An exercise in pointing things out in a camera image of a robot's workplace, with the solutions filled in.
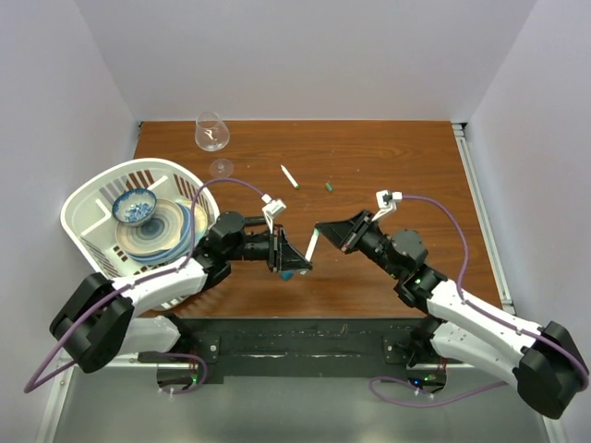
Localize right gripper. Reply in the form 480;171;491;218
314;211;402;280

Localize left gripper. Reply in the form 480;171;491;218
226;223;312;271

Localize white pen light green end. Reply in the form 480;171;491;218
305;229;320;265

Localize white pen dark green end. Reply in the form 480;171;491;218
280;164;299;189

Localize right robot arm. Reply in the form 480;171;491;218
316;210;589;420

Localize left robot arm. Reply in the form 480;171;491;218
49;211;312;373

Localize stacked plates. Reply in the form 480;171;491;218
115;199;191;266

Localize clear wine glass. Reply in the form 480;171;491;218
194;112;234;178

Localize blue patterned bowl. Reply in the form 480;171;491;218
112;188;157;226

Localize white plastic basket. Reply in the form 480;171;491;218
60;158;222;311

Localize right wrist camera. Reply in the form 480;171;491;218
371;190;403;222

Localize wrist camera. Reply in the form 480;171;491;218
261;194;286;232
371;190;403;222

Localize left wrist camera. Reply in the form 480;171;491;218
261;194;286;232

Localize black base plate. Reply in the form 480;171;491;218
139;316;448;390

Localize aluminium frame rail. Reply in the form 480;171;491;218
452;120;567;443

